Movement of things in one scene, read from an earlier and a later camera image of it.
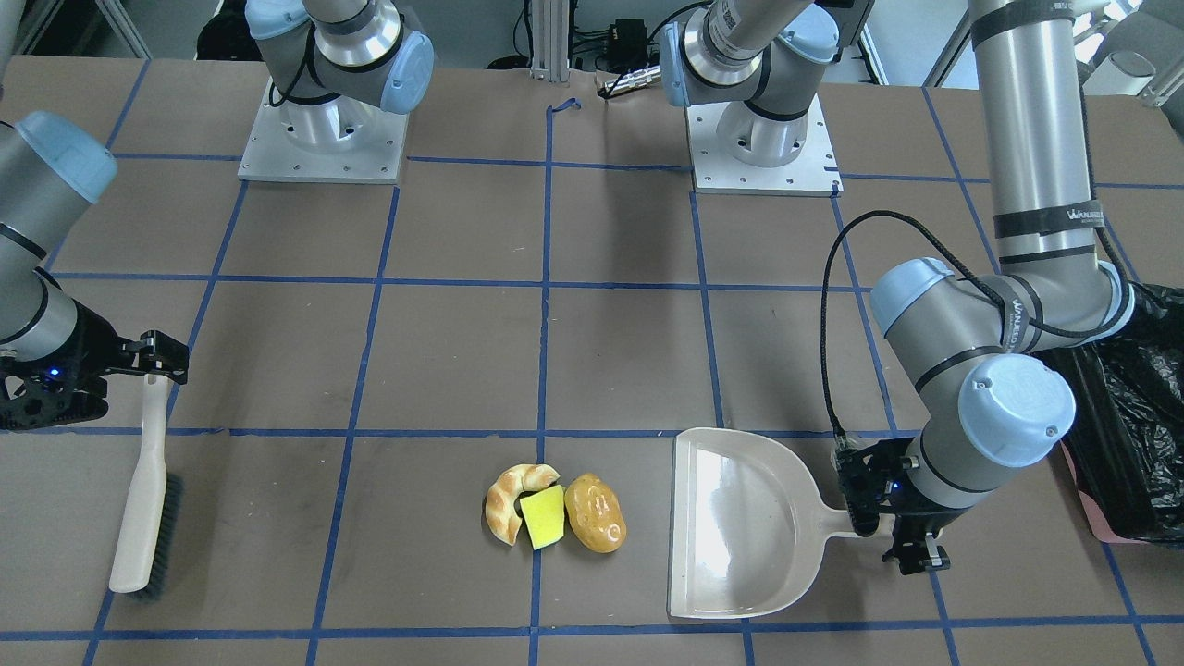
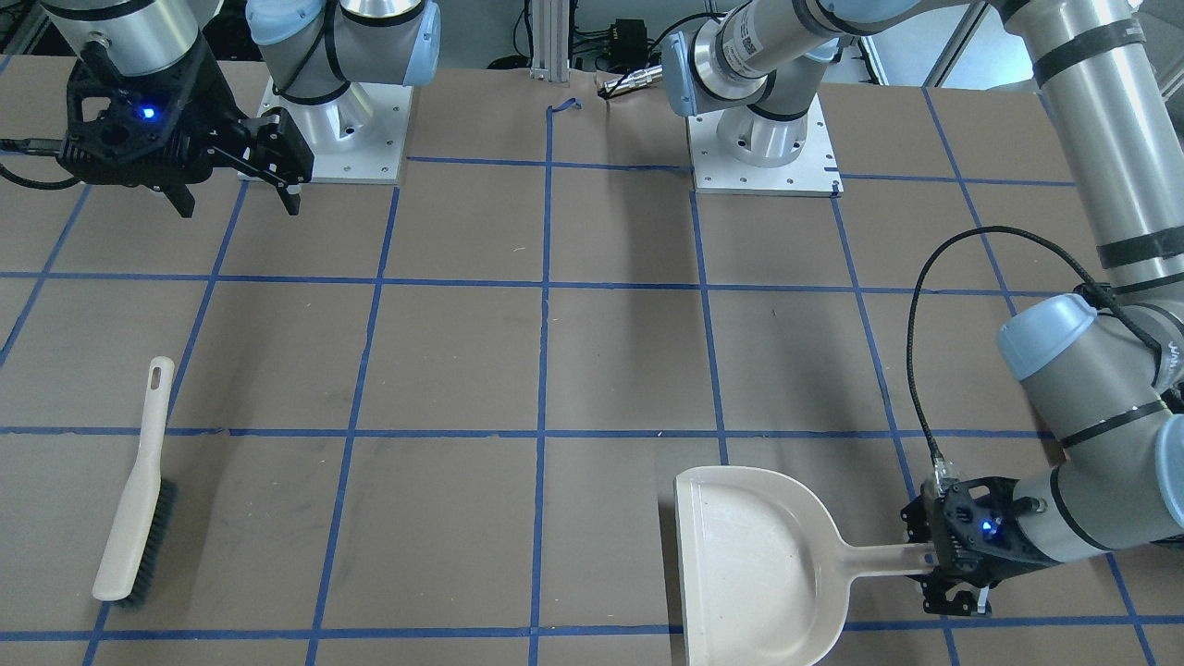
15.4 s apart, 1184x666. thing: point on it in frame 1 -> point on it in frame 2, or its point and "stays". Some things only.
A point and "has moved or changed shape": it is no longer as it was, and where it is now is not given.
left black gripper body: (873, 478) -> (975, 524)
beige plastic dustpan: (748, 526) has moved or changed shape
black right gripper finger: (178, 373) -> (180, 197)
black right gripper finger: (161, 351) -> (269, 146)
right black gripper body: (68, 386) -> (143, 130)
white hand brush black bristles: (147, 542) stays
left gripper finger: (914, 546) -> (937, 601)
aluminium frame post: (550, 41) stays
